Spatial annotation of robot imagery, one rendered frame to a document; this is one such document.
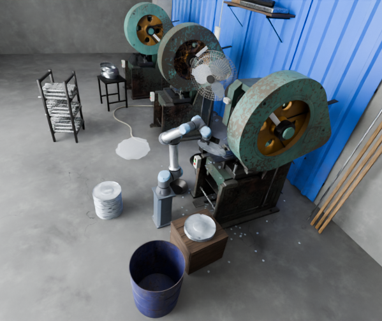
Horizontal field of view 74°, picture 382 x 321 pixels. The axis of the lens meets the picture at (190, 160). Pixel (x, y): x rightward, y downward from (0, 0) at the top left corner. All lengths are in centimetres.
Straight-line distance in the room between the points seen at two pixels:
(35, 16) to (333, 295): 832
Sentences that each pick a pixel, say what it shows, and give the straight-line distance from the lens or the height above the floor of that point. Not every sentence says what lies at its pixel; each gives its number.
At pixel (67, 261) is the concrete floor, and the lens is 277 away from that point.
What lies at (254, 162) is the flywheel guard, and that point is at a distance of 213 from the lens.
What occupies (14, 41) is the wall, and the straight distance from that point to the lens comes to 860.
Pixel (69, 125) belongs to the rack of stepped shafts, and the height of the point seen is 24.
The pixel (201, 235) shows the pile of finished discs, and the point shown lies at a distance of 235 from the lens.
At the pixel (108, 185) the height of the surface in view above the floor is 30.
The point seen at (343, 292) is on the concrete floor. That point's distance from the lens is 303.
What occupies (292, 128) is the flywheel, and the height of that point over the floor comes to 138.
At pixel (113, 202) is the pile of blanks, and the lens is 280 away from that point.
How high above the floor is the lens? 226
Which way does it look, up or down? 37 degrees down
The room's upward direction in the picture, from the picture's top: 7 degrees clockwise
